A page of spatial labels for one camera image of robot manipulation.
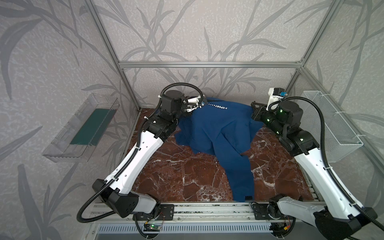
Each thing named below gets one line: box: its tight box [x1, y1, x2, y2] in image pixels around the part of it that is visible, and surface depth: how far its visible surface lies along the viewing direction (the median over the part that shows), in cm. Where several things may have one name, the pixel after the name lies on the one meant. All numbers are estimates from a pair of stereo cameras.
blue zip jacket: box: [176, 98, 265, 202], surface depth 74 cm
